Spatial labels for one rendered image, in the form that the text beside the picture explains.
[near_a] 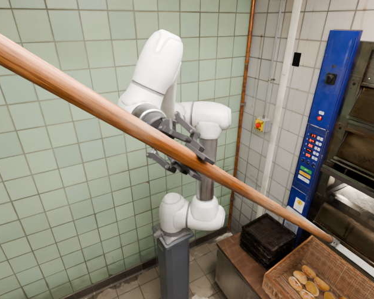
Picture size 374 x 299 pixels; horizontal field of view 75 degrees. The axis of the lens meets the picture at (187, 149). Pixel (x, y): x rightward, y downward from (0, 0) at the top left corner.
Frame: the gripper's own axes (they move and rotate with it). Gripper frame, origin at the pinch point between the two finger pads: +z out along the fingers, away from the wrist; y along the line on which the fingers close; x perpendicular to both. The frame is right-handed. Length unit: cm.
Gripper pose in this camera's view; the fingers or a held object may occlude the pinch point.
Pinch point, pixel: (194, 161)
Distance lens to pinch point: 48.1
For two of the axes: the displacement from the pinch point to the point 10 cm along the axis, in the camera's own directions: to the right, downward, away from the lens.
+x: -6.6, -4.0, -6.4
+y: -5.7, 8.2, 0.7
